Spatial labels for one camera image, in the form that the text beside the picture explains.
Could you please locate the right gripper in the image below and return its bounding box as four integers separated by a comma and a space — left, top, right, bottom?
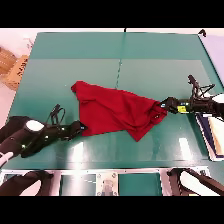
161, 96, 183, 115

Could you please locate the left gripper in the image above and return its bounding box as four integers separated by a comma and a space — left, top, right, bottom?
64, 120, 89, 141

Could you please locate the red T-shirt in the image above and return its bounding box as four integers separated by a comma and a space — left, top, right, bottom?
70, 80, 169, 143

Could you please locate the beige garment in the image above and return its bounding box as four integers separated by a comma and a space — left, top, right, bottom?
208, 116, 224, 156

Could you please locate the silver frame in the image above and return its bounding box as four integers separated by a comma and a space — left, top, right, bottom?
0, 167, 224, 197

